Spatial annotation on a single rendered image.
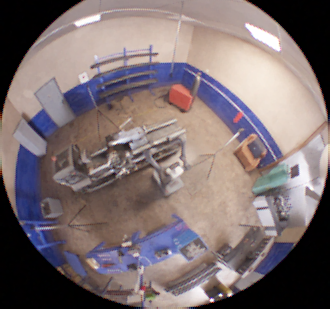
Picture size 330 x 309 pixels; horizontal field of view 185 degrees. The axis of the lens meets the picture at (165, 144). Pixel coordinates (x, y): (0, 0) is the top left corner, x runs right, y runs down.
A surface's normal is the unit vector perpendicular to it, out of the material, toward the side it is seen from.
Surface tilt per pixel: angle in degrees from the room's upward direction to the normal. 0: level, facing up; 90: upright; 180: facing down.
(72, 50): 90
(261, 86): 90
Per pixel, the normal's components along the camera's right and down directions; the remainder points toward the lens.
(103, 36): 0.50, 0.78
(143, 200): 0.11, -0.49
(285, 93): -0.86, 0.40
